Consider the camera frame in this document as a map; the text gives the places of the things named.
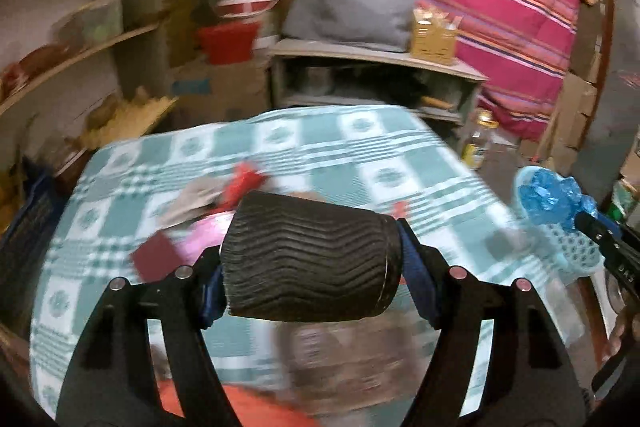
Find green checked tablecloth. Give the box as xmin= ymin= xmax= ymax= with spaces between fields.
xmin=27 ymin=104 xmax=587 ymax=427

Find dark blue plastic crate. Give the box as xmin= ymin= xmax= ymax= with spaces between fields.
xmin=0 ymin=167 xmax=67 ymax=310

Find yellow wooden chopstick box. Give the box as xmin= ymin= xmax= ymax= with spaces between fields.
xmin=410 ymin=9 xmax=461 ymax=66

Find clear oil bottle yellow label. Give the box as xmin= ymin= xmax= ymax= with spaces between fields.
xmin=460 ymin=109 xmax=501 ymax=171

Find orange cloth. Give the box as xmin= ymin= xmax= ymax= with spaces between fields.
xmin=157 ymin=381 xmax=322 ymax=427

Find blue plastic wrapper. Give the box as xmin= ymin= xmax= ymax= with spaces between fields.
xmin=517 ymin=167 xmax=599 ymax=229

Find red plastic basin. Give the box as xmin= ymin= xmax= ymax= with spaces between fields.
xmin=195 ymin=23 xmax=259 ymax=66

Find person's right hand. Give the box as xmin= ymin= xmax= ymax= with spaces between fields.
xmin=606 ymin=308 xmax=640 ymax=359

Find cardboard pieces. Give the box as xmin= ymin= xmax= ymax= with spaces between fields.
xmin=539 ymin=4 xmax=612 ymax=170

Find dark red card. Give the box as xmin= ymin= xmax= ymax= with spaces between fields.
xmin=130 ymin=231 xmax=179 ymax=284

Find grey shelf unit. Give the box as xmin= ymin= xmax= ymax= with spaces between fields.
xmin=267 ymin=38 xmax=489 ymax=128

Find cardboard box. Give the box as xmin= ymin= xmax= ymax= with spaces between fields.
xmin=169 ymin=57 xmax=272 ymax=128

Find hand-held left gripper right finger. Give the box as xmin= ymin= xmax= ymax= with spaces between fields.
xmin=396 ymin=218 xmax=589 ymax=427

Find black pan wooden handle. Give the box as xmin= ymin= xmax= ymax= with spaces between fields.
xmin=421 ymin=95 xmax=459 ymax=111

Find translucent plastic wrapper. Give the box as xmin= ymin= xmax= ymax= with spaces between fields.
xmin=279 ymin=321 xmax=437 ymax=409

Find brown paper bag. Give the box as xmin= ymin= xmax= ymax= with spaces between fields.
xmin=159 ymin=181 xmax=227 ymax=229

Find pink plastic bag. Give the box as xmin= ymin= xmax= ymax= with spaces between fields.
xmin=174 ymin=212 xmax=236 ymax=259

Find green bag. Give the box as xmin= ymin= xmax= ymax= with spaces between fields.
xmin=609 ymin=179 xmax=640 ymax=229

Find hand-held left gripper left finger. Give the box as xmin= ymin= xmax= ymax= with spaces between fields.
xmin=55 ymin=245 xmax=241 ymax=427

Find wooden wall shelf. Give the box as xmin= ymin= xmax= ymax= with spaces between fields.
xmin=0 ymin=0 xmax=177 ymax=172

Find grey cushion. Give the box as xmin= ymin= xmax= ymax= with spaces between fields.
xmin=280 ymin=0 xmax=422 ymax=53

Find red packet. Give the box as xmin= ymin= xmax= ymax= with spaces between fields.
xmin=220 ymin=162 xmax=269 ymax=214

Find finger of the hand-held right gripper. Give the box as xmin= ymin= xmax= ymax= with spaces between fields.
xmin=574 ymin=210 xmax=624 ymax=254

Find light blue perforated basket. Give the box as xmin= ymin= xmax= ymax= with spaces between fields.
xmin=510 ymin=166 xmax=609 ymax=281

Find black ribbed paper cup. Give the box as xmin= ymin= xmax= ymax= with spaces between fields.
xmin=220 ymin=190 xmax=405 ymax=322

